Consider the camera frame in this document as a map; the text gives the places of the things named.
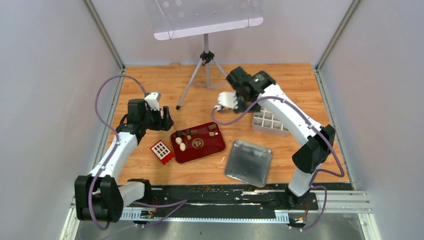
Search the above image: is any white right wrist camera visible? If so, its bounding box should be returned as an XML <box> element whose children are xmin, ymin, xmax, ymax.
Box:
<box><xmin>216</xmin><ymin>91</ymin><xmax>238</xmax><ymax>111</ymax></box>

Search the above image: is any grey tripod stand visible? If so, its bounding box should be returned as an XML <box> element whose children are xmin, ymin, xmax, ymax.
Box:
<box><xmin>175</xmin><ymin>33</ymin><xmax>227</xmax><ymax>111</ymax></box>

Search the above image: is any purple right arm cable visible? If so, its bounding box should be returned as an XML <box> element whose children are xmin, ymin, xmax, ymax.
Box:
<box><xmin>211</xmin><ymin>96</ymin><xmax>346</xmax><ymax>232</ymax></box>

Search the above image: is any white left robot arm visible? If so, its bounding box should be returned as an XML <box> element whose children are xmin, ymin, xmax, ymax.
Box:
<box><xmin>74</xmin><ymin>99</ymin><xmax>174</xmax><ymax>223</ymax></box>

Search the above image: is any dark chocolate piece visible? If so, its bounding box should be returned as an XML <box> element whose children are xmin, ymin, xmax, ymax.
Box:
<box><xmin>176</xmin><ymin>130</ymin><xmax>186</xmax><ymax>138</ymax></box>

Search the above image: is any clear acrylic panel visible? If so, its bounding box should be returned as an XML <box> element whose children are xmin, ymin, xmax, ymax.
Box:
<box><xmin>144</xmin><ymin>0</ymin><xmax>264</xmax><ymax>41</ymax></box>

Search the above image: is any dark red chocolate tray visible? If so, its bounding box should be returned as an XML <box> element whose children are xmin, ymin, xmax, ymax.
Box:
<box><xmin>169</xmin><ymin>121</ymin><xmax>226</xmax><ymax>164</ymax></box>

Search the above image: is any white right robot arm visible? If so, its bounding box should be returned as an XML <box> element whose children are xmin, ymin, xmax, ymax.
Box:
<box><xmin>226</xmin><ymin>67</ymin><xmax>336</xmax><ymax>198</ymax></box>

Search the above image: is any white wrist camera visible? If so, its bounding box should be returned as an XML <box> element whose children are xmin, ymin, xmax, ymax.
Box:
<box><xmin>144</xmin><ymin>91</ymin><xmax>162</xmax><ymax>111</ymax></box>
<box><xmin>216</xmin><ymin>91</ymin><xmax>238</xmax><ymax>111</ymax></box>

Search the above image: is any red grid mould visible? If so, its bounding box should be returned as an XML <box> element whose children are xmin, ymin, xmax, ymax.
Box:
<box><xmin>150</xmin><ymin>140</ymin><xmax>175</xmax><ymax>165</ymax></box>

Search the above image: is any brown chocolate block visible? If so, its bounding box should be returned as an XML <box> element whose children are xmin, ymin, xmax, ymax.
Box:
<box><xmin>208</xmin><ymin>124</ymin><xmax>217</xmax><ymax>130</ymax></box>

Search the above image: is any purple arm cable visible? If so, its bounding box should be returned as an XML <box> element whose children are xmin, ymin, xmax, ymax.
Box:
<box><xmin>211</xmin><ymin>96</ymin><xmax>346</xmax><ymax>232</ymax></box>
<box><xmin>87</xmin><ymin>74</ymin><xmax>188</xmax><ymax>231</ymax></box>

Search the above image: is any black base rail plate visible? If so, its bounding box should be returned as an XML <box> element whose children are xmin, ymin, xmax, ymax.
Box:
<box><xmin>146</xmin><ymin>183</ymin><xmax>319</xmax><ymax>219</ymax></box>

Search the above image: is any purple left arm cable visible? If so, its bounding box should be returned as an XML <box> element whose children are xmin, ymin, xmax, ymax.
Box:
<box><xmin>87</xmin><ymin>74</ymin><xmax>188</xmax><ymax>231</ymax></box>

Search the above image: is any divided silver tin box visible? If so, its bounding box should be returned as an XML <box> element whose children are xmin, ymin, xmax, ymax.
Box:
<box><xmin>251</xmin><ymin>108</ymin><xmax>290</xmax><ymax>137</ymax></box>

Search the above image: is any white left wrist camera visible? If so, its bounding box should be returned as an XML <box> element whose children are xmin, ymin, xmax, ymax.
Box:
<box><xmin>144</xmin><ymin>91</ymin><xmax>162</xmax><ymax>111</ymax></box>

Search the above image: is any white oval chocolate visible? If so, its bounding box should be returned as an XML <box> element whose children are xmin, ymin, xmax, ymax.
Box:
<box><xmin>175</xmin><ymin>137</ymin><xmax>183</xmax><ymax>145</ymax></box>
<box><xmin>179</xmin><ymin>142</ymin><xmax>187</xmax><ymax>152</ymax></box>

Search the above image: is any silver tin lid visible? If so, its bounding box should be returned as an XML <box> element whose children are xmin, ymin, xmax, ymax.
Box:
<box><xmin>224</xmin><ymin>139</ymin><xmax>273</xmax><ymax>188</ymax></box>

